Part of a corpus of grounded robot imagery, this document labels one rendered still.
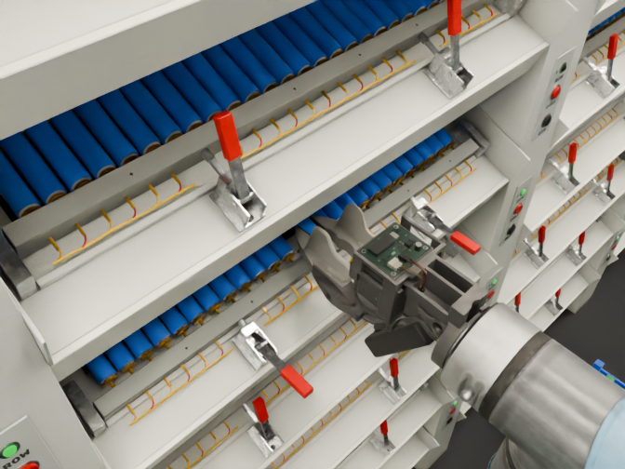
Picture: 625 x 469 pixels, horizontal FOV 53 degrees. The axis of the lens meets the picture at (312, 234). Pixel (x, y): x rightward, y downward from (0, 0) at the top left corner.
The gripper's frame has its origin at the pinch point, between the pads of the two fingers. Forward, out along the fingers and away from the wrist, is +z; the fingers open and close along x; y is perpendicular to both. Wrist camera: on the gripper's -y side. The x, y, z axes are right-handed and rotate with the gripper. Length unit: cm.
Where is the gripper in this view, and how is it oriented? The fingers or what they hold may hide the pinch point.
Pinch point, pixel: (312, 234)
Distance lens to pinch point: 67.9
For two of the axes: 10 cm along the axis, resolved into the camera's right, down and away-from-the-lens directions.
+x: -7.2, 5.0, -4.8
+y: 0.3, -6.7, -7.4
